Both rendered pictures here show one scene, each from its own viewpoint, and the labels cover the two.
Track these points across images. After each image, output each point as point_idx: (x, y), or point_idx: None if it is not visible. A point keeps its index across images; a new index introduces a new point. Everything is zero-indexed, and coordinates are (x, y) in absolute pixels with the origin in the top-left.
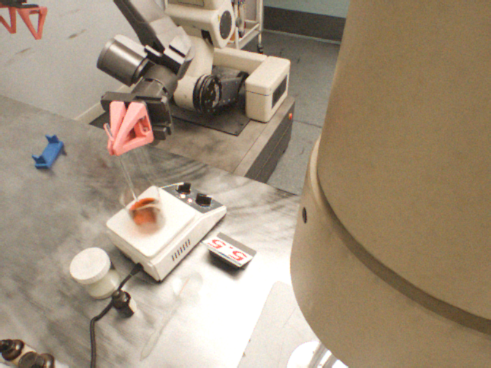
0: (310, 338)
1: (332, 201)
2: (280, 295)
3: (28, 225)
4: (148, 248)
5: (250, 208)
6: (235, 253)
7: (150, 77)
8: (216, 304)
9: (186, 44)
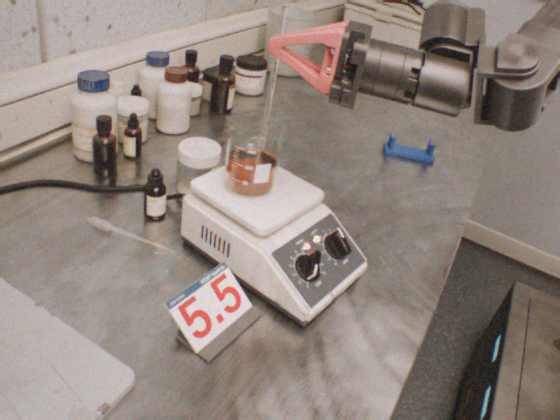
0: (8, 399)
1: None
2: (105, 372)
3: (291, 146)
4: (202, 182)
5: (319, 369)
6: (204, 318)
7: (426, 53)
8: (127, 293)
9: (520, 61)
